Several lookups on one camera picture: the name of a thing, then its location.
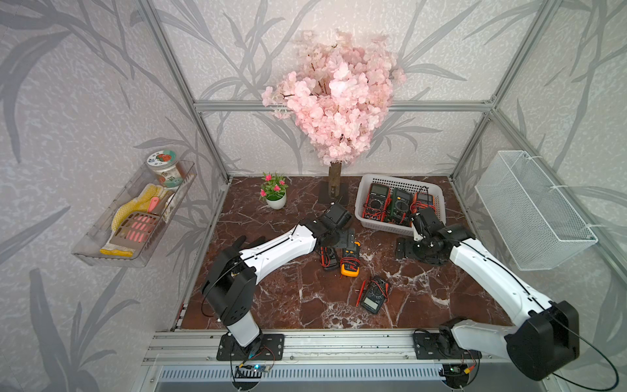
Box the large green multimeter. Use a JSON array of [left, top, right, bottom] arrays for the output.
[[384, 188, 413, 226]]

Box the orange multimeter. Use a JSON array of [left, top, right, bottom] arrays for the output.
[[410, 191, 437, 213]]

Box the pink cherry blossom tree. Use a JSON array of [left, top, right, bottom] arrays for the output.
[[262, 30, 407, 194]]

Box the small black multimeter front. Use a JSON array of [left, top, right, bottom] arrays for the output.
[[356, 276, 390, 315]]

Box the white wire mesh wall basket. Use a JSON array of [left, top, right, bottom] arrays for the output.
[[475, 150, 598, 270]]

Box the circuit board right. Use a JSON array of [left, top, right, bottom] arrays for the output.
[[439, 364, 477, 391]]

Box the pink grid brush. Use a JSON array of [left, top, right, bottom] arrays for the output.
[[100, 198, 160, 258]]

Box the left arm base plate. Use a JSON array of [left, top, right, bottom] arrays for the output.
[[217, 333, 285, 362]]

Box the aluminium frame post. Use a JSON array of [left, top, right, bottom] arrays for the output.
[[137, 0, 230, 182]]

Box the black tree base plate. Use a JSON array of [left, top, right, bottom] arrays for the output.
[[317, 181, 349, 207]]

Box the small potted pink flower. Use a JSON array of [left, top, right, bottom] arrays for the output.
[[260, 172, 288, 210]]

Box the green circuit board left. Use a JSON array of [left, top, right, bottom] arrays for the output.
[[233, 363, 274, 380]]

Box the yellow ANENG multimeter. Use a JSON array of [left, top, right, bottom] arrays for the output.
[[340, 241, 361, 278]]

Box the red ANENG DT9205A multimeter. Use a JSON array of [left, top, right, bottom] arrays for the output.
[[362, 183, 390, 222]]

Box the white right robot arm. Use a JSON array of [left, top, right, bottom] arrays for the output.
[[396, 207, 580, 381]]

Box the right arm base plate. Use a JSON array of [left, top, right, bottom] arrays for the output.
[[412, 328, 483, 362]]

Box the black rubber glove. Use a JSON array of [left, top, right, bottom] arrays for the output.
[[224, 235, 266, 260]]

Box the small black clamp multimeter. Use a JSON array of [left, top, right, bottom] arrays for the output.
[[320, 247, 340, 270]]

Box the aluminium front rail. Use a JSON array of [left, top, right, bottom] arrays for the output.
[[141, 329, 555, 367]]

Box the white plastic perforated basket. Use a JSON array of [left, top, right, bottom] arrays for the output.
[[354, 174, 447, 237]]

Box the clear acrylic wall shelf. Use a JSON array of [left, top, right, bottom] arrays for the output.
[[71, 160, 197, 268]]

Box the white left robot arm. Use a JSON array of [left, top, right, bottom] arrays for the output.
[[201, 204, 352, 351]]

